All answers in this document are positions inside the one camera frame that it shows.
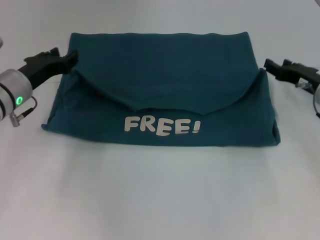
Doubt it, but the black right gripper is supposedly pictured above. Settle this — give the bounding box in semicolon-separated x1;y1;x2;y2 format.
263;58;320;86

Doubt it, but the left gripper cable with plug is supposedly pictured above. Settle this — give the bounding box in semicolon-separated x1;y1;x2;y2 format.
9;96;38;121

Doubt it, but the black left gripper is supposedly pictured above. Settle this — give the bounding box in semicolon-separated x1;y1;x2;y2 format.
16;47;80;89

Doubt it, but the blue shirt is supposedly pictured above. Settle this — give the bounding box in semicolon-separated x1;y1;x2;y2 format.
41;31;281;149

